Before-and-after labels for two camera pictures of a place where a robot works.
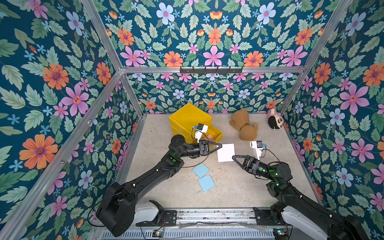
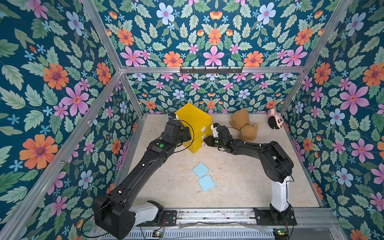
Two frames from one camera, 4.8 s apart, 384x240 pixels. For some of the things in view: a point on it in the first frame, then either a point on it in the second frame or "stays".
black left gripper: (202, 148) to (185, 133)
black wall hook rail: (211, 70) stays
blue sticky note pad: (200, 170) stays
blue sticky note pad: (206, 182) stays
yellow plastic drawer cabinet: (182, 121) stays
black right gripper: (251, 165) to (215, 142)
